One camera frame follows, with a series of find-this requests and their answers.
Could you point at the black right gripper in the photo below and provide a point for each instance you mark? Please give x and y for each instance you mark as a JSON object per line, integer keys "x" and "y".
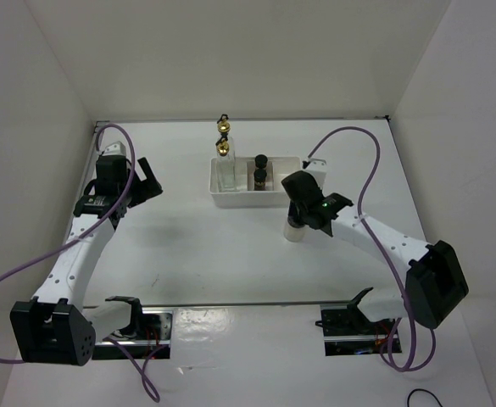
{"x": 292, "y": 209}

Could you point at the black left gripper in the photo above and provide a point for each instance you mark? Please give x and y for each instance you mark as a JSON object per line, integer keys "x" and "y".
{"x": 148, "y": 187}

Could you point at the white jar black lid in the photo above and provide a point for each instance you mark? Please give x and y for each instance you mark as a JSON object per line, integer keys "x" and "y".
{"x": 294, "y": 230}

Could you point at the small spice jar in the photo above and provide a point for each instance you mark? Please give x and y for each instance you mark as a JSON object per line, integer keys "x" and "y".
{"x": 261, "y": 161}
{"x": 260, "y": 177}

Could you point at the glass oil bottle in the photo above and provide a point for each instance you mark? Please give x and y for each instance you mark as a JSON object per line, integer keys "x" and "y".
{"x": 226, "y": 164}
{"x": 223, "y": 127}

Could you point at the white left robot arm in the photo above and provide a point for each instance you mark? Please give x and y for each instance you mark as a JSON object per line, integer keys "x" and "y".
{"x": 51, "y": 328}

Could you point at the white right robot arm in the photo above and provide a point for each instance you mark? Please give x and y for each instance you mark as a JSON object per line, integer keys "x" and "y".
{"x": 431, "y": 278}

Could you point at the white divided plastic tray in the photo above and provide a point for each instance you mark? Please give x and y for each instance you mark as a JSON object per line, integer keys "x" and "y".
{"x": 245, "y": 196}

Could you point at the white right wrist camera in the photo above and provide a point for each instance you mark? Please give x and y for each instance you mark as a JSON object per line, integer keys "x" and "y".
{"x": 317, "y": 168}

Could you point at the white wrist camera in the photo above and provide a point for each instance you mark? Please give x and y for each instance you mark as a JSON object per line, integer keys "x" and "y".
{"x": 317, "y": 168}
{"x": 114, "y": 149}

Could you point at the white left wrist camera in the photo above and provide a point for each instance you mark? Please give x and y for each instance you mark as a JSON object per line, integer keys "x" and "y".
{"x": 114, "y": 149}

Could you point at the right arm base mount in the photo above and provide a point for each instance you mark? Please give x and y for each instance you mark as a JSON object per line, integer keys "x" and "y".
{"x": 347, "y": 333}

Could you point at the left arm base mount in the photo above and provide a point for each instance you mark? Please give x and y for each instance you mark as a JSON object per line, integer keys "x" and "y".
{"x": 153, "y": 338}

